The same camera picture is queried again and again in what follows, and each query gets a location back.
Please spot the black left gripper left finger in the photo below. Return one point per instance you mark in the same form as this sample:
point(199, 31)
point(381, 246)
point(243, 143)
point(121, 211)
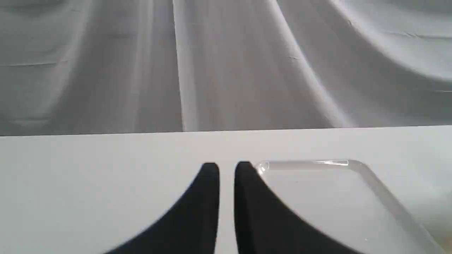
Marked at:
point(190, 226)

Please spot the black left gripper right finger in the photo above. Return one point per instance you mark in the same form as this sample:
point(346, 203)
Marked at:
point(265, 225)

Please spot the white plastic tray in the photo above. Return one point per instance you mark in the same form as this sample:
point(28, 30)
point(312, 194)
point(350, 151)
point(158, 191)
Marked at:
point(347, 201)

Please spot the grey backdrop cloth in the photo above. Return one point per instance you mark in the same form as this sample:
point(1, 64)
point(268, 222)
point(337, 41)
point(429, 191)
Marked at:
point(130, 66)

